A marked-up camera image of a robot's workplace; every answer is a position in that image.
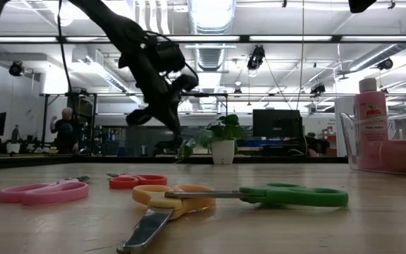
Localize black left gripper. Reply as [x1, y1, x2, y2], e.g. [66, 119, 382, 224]
[118, 31, 199, 137]

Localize orange-handled scissors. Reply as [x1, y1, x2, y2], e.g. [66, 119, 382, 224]
[116, 183, 217, 254]

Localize red-handled scissors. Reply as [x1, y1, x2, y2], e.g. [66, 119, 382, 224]
[106, 171, 168, 191]

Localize pink paint bottle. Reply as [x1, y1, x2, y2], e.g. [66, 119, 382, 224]
[352, 77, 389, 171]

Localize green-handled scissors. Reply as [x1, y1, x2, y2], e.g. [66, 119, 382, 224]
[164, 182, 350, 208]

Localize potted green plant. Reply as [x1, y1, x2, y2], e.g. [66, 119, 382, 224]
[176, 113, 246, 166]

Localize large black monitor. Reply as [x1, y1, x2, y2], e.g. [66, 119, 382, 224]
[252, 109, 303, 139]

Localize black beam with lights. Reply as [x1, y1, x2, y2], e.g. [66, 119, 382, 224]
[0, 34, 406, 44]

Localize person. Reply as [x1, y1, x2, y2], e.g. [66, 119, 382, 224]
[304, 135, 331, 158]
[49, 107, 80, 155]

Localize shelf with red bins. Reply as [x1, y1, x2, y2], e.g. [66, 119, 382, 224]
[317, 123, 338, 157]

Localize clear plastic bin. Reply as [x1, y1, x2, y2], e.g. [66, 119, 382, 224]
[340, 107, 406, 177]

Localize black background table frame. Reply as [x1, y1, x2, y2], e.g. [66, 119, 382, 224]
[40, 92, 229, 156]

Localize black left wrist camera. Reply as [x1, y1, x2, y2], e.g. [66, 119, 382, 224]
[155, 41, 187, 73]

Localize black hanging camera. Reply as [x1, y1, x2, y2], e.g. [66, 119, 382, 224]
[8, 60, 24, 78]
[377, 57, 394, 71]
[247, 44, 266, 71]
[310, 83, 327, 98]

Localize silver ventilation duct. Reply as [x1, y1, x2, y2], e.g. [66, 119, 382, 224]
[188, 0, 238, 71]

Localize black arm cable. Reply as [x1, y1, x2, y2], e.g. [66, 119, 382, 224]
[56, 0, 74, 95]

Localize pink-handled scissors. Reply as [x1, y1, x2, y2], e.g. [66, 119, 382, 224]
[0, 175, 91, 207]

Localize black metal table frame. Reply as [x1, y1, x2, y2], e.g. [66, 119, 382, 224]
[0, 155, 350, 171]

